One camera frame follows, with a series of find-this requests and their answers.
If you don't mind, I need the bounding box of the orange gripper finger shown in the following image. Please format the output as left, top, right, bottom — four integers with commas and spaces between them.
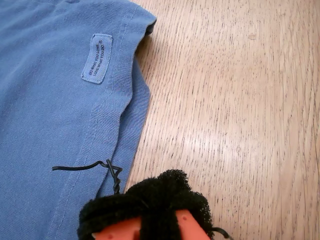
78, 191, 152, 240
124, 169, 215, 240

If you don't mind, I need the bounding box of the blue printed T-shirt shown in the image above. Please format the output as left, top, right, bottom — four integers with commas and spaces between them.
0, 0, 158, 240

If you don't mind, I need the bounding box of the black twist wire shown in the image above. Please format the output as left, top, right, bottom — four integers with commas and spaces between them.
212, 226, 233, 240
51, 159, 124, 195

